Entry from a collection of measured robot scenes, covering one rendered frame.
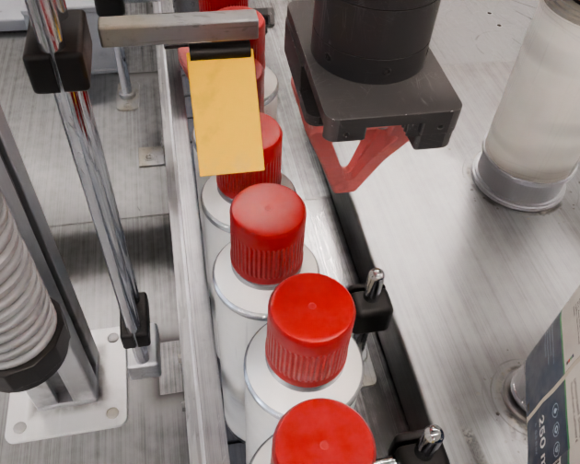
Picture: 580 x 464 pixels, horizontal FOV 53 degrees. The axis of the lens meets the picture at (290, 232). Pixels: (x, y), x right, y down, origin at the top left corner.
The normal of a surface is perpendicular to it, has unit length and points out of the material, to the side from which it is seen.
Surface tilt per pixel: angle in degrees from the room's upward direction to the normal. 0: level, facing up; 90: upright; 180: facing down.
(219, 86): 48
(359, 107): 1
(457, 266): 0
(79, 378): 90
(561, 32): 92
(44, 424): 0
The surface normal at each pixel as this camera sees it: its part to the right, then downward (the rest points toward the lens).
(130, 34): 0.19, 0.75
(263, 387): -0.49, -0.20
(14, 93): 0.05, -0.65
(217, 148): 0.18, 0.11
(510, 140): -0.81, 0.39
